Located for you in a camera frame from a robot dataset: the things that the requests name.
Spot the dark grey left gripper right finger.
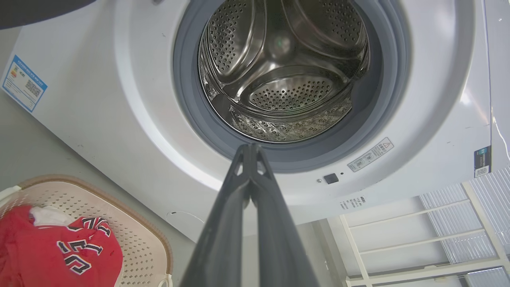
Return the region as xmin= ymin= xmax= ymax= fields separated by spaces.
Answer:
xmin=251 ymin=144 xmax=320 ymax=287

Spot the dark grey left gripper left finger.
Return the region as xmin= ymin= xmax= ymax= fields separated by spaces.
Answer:
xmin=179 ymin=144 xmax=253 ymax=287

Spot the red basketball jersey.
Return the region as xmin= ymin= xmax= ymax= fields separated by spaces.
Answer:
xmin=0 ymin=205 xmax=124 ymax=287

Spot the cream perforated laundry basket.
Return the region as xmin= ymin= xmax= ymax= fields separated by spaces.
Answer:
xmin=0 ymin=175 xmax=174 ymax=287

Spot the stainless steel washing machine drum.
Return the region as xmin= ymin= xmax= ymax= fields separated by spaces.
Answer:
xmin=198 ymin=0 xmax=371 ymax=144

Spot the round drain filter cover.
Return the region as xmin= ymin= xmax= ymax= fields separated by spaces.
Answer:
xmin=166 ymin=210 xmax=204 ymax=230

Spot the white shelf rack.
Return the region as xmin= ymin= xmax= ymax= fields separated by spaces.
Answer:
xmin=327 ymin=181 xmax=510 ymax=287

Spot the white triangle warning sticker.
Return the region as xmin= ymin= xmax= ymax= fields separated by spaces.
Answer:
xmin=347 ymin=137 xmax=395 ymax=173

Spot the white front-load washing machine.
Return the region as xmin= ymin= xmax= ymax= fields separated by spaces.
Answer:
xmin=0 ymin=0 xmax=510 ymax=243

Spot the grey rubber door gasket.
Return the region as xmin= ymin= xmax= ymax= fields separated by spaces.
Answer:
xmin=173 ymin=0 xmax=411 ymax=173

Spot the dark QR code sticker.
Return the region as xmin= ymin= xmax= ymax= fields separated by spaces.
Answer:
xmin=473 ymin=145 xmax=492 ymax=179

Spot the blue energy label sticker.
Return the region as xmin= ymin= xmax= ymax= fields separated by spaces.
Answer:
xmin=1 ymin=55 xmax=48 ymax=113

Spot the grey ribbed wall panel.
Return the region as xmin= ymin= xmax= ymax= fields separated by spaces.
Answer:
xmin=418 ymin=167 xmax=510 ymax=287

